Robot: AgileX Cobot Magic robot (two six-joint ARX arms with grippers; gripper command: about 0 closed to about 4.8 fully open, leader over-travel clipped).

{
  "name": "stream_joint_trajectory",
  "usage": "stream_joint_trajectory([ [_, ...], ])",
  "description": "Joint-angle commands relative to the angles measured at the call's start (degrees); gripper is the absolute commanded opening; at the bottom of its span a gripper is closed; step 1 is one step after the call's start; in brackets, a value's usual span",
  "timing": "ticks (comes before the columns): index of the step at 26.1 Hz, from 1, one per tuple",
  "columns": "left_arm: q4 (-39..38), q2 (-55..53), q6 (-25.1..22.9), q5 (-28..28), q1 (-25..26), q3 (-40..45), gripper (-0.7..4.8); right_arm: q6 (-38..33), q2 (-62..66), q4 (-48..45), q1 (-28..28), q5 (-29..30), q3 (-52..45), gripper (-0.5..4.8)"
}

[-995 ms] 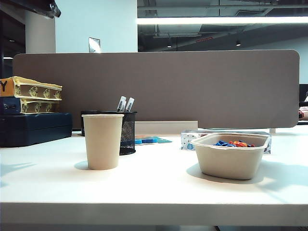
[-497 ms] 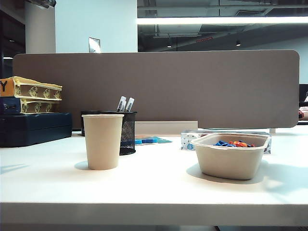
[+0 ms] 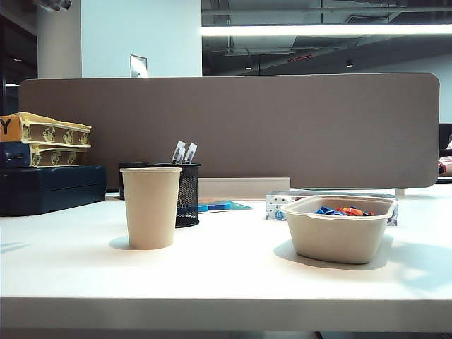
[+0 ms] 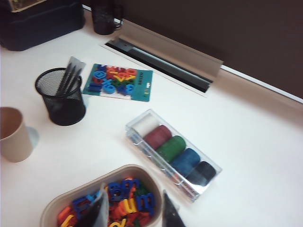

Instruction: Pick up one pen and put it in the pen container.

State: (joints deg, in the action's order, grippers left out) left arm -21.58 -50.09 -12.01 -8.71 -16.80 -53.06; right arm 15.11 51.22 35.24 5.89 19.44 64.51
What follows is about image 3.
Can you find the beige paper cup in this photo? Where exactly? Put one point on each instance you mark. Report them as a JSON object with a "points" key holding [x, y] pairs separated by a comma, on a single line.
{"points": [[150, 212]]}

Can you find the red white patterned item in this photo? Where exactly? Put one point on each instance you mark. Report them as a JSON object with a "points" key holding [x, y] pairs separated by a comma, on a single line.
{"points": [[445, 166]]}

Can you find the black mesh pen holder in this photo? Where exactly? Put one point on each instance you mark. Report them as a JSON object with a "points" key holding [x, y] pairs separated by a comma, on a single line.
{"points": [[189, 197]]}

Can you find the yellow stacked boxes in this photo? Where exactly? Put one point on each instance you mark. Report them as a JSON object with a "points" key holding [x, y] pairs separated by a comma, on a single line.
{"points": [[53, 134]]}

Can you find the dark blue plastic case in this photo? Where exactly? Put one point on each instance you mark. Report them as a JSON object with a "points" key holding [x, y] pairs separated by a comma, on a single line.
{"points": [[53, 190]]}

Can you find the beige pulp bowl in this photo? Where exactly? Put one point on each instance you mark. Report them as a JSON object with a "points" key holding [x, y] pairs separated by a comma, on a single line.
{"points": [[335, 240]]}

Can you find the small wall sign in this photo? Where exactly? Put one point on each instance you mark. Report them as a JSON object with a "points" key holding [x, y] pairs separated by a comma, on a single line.
{"points": [[138, 66]]}

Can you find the person in white shirt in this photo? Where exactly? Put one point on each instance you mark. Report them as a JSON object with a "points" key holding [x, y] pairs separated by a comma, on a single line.
{"points": [[449, 143]]}

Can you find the long ceiling light strip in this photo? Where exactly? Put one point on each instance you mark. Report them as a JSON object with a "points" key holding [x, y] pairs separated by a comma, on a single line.
{"points": [[318, 30]]}

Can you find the blue flat block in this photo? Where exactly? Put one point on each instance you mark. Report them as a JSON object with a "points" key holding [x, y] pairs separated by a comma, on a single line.
{"points": [[219, 207]]}

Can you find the dark blue plastic clip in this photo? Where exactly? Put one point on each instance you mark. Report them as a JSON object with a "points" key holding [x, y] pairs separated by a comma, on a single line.
{"points": [[369, 213]]}

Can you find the clear acrylic box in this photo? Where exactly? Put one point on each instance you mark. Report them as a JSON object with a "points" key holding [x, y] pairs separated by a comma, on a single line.
{"points": [[273, 208]]}

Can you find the brown fabric desk divider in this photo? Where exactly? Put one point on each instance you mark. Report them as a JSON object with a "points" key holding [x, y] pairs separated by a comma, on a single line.
{"points": [[265, 123]]}

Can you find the yellow box blue end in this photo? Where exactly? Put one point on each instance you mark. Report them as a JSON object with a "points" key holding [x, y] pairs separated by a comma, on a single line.
{"points": [[53, 157]]}

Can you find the red ceiling sign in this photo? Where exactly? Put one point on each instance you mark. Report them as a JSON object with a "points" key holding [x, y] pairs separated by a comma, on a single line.
{"points": [[300, 58]]}

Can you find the white divider foot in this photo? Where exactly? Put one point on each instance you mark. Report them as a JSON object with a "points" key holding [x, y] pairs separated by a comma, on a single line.
{"points": [[400, 192]]}

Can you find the teal booklet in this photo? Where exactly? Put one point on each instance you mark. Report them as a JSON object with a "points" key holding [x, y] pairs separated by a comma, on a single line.
{"points": [[240, 205]]}

